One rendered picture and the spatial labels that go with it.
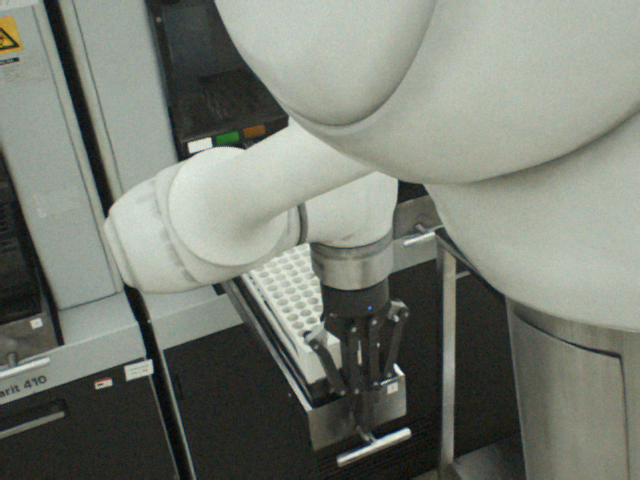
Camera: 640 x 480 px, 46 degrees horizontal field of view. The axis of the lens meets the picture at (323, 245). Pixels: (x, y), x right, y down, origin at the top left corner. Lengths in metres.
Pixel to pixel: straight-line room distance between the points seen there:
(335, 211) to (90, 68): 0.56
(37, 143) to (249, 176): 0.68
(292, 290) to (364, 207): 0.35
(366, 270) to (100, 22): 0.57
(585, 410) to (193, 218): 0.45
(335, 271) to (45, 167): 0.57
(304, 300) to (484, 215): 0.84
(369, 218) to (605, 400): 0.54
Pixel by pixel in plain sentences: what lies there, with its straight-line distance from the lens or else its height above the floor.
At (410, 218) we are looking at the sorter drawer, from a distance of 1.35.
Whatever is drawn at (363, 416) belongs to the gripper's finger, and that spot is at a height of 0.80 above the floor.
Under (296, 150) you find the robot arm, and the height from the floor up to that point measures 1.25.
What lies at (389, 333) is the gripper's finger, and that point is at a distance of 0.89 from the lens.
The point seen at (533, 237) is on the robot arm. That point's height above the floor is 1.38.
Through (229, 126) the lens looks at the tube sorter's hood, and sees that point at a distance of 1.21.
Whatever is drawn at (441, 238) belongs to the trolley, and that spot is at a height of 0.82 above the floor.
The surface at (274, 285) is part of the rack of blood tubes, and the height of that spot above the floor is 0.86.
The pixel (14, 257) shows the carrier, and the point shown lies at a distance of 1.25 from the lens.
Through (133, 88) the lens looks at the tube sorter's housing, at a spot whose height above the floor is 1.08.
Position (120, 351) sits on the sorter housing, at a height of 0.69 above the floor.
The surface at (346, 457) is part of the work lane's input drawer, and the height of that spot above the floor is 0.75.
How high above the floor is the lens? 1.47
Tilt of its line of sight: 33 degrees down
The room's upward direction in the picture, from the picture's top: 6 degrees counter-clockwise
